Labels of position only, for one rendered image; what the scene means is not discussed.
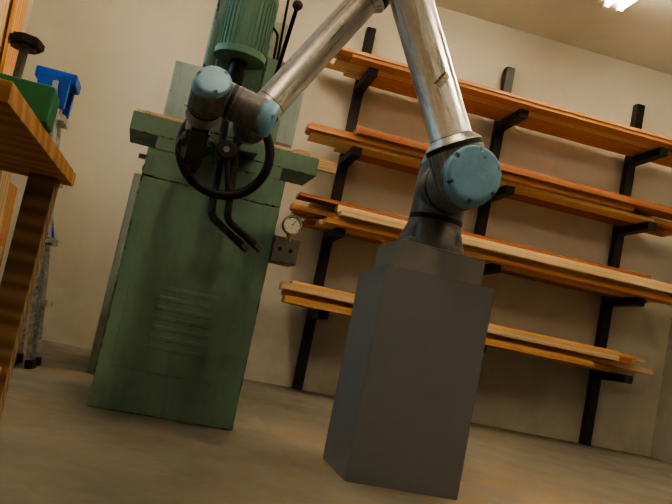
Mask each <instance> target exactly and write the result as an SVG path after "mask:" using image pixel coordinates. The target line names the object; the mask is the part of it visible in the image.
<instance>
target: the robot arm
mask: <svg viewBox="0 0 672 504"><path fill-rule="evenodd" d="M389 4H390V5H391V9H392V12H393V16H394V19H395V23H396V26H397V30H398V33H399V36H400V40H401V43H402V47H403V50H404V54H405V57H406V61H407V64H408V68H409V71H410V75H411V78H412V81H413V85H414V88H415V92H416V95H417V99H418V102H419V106H420V109H421V113H422V116H423V120H424V123H425V127H426V130H427V133H428V137H429V140H430V146H429V148H428V149H427V151H426V153H425V154H426V155H425V156H424V157H423V159H422V162H421V165H420V167H419V173H418V178H417V182H416V187H415V192H414V196H413V201H412V206H411V210H410V215H409V220H408V222H407V224H406V226H405V227H404V229H403V230H402V232H401V233H400V235H399V237H398V238H397V240H400V239H404V240H408V241H412V242H416V243H420V244H424V245H428V246H432V247H436V248H440V249H444V250H448V251H452V252H455V253H459V254H463V255H464V249H463V242H462V236H461V230H462V225H463V220H464V215H465V211H466V210H469V209H472V208H476V207H479V206H481V205H483V204H485V203H486V202H487V201H488V200H490V199H491V198H492V197H493V196H494V195H495V193H496V192H497V190H498V188H499V186H500V183H501V177H502V173H501V168H500V164H499V161H498V160H497V158H496V156H495V155H494V154H493V153H492V152H491V151H490V150H488V149H486V148H485V146H484V143H483V139H482V137H481V136H480V135H479V134H477V133H475V132H473V131H472V130H471V126H470V123H469V120H468V116H467V113H466V109H465V106H464V102H463V99H462V95H461V92H460V89H459V85H458V82H457V78H456V75H455V71H454V68H453V64H452V61H451V58H450V54H449V51H448V47H447V44H446V40H445V37H444V33H443V30H442V27H441V23H440V20H439V16H438V13H437V9H436V6H435V2H434V0H343V1H342V2H341V3H340V4H339V5H338V6H337V7H336V9H335V10H334V11H333V12H332V13H331V14H330V15H329V16H328V17H327V18H326V19H325V20H324V22H323V23H322V24H321V25H320V26H319V27H318V28H317V29H316V30H315V31H314V32H313V33H312V35H311V36H310V37H309V38H308V39H307V40H306V41H305V42H304V43H303V44H302V45H301V46H300V48H299V49H298V50H297V51H296V52H295V53H294V54H293V55H292V56H291V57H290V58H289V60H288V61H287V62H286V63H285V64H284V65H283V66H282V67H281V68H280V69H279V70H278V71H277V73H276V74H275V75H274V76H273V77H272V78H271V79H270V80H269V81H268V82H267V83H266V84H265V86H264V87H263V88H262V89H261V90H260V91H259V92H258V93H255V92H253V91H251V90H248V89H246V88H244V87H242V86H240V85H238V84H236V83H234V82H232V79H231V76H230V75H229V73H228V72H227V71H226V70H225V69H223V68H221V67H218V66H205V67H203V68H201V69H200V70H198V71H197V73H196V74H195V76H194V79H193V80H192V83H191V90H190V94H189V98H188V102H185V103H184V106H186V110H185V116H186V124H185V129H184V132H182V136H179V138H178V141H177V148H178V150H179V153H181V155H182V156H183V158H184V160H183V165H185V166H189V167H193V168H197V169H199V168H200V167H201V163H202V159H203V158H204V157H206V156H207V155H209V153H210V149H211V145H212V144H210V141H211V140H210V139H209V137H210V136H211V132H212V128H214V127H215V126H216V125H218V123H219V121H220V118H221V117H222V118H224V119H226V120H228V121H230V122H233V123H232V129H233V133H234V135H235V137H236V138H237V139H238V140H239V141H240V142H242V143H244V144H247V145H253V144H256V143H259V142H260V141H262V140H263V139H264V137H268V136H269V134H270V133H271V131H272V129H273V127H274V124H275V123H276V122H277V121H278V120H279V117H280V116H281V115H282V114H283V113H284V112H285V111H286V110H287V109H288V108H289V106H290V105H291V104H292V103H293V102H294V101H295V100H296V99H297V98H298V96H299V95H300V94H301V93H302V92H303V91H304V90H305V89H306V88H307V87H308V85H309V84H310V83H311V82H312V81H313V80H314V79H315V78H316V77H317V76H318V74H319V73H320V72H321V71H322V70H323V69H324V68H325V67H326V66H327V64H328V63H329V62H330V61H331V60H332V59H333V58H334V57H335V56H336V55H337V53H338V52H339V51H340V50H341V49H342V48H343V47H344V46H345V45H346V44H347V42H348V41H349V40H350V39H351V38H352V37H353V36H354V35H355V34H356V33H357V31H358V30H359V29H360V28H361V27H362V26H363V25H364V24H365V23H366V21H367V20H368V19H369V18H370V17H371V16H372V15H373V14H374V13H382V12H383V11H384V10H385V9H386V8H387V7H388V5H389Z"/></svg>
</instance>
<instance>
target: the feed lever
mask: <svg viewBox="0 0 672 504"><path fill-rule="evenodd" d="M292 7H293V9H294V11H293V15H292V18H291V21H290V24H289V28H288V31H287V34H286V37H285V41H284V44H283V47H282V50H281V54H280V57H279V60H278V63H277V67H276V70H275V73H274V75H275V74H276V73H277V71H278V70H279V69H280V67H281V64H282V61H283V58H284V54H285V51H286V48H287V45H288V42H289V38H290V35H291V32H292V29H293V26H294V22H295V19H296V16H297V13H298V11H299V10H301V9H302V7H303V3H302V2H301V1H300V0H295V1H294V2H293V4H292Z"/></svg>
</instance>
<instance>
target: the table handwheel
mask: <svg viewBox="0 0 672 504"><path fill-rule="evenodd" d="M185 124H186V119H185V120H184V122H183V123H182V125H181V127H180V129H179V131H178V134H177V137H176V142H175V156H176V161H177V164H178V167H179V169H180V172H181V173H182V175H183V177H184V178H185V180H186V181H187V182H188V183H189V184H190V185H191V186H192V187H193V188H194V189H196V190H197V191H198V192H200V193H202V194H204V195H206V196H208V197H211V198H214V199H219V200H234V199H239V198H243V197H245V196H248V195H250V194H251V193H253V192H255V191H256V190H257V189H258V188H260V187H261V186H262V185H263V183H264V182H265V181H266V179H267V178H268V176H269V175H270V172H271V170H272V167H273V164H274V158H275V148H274V142H273V138H272V135H271V133H270V134H269V136H268V137H264V139H263V141H264V145H265V160H264V164H263V167H262V169H261V171H260V173H259V174H258V176H257V177H256V178H255V179H254V180H253V181H252V182H251V183H249V184H248V185H246V186H244V187H242V188H239V189H236V190H231V188H230V171H229V161H231V160H232V159H233V158H234V156H235V155H236V152H237V147H239V146H240V145H242V144H243V143H242V142H240V141H239V140H237V141H235V142H233V141H231V140H228V139H223V140H221V141H219V142H218V143H217V142H215V141H213V140H211V139H210V140H211V141H210V144H212V145H211V146H212V147H213V148H215V147H216V148H215V158H214V164H215V162H216V161H215V160H216V157H217V159H218V160H220V161H222V162H223V165H224V180H225V190H218V189H214V188H212V187H209V186H207V185H205V184H204V183H202V182H201V181H200V180H199V179H198V178H197V177H196V176H195V175H194V174H193V173H191V172H190V171H189V166H185V165H183V160H184V158H183V156H182V155H181V153H179V150H178V148H177V141H178V138H179V136H182V132H184V129H185Z"/></svg>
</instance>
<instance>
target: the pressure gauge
mask: <svg viewBox="0 0 672 504"><path fill-rule="evenodd" d="M297 219H298V220H297ZM296 220H297V221H296ZM295 221H296V222H295ZM292 224H294V225H292ZM302 227H303V222H302V220H301V218H300V217H298V216H297V215H289V216H287V217H286V218H285V219H284V220H283V222H282V229H283V231H284V232H285V233H286V234H287V235H286V241H291V236H292V235H295V234H298V233H299V232H300V231H301V230H302Z"/></svg>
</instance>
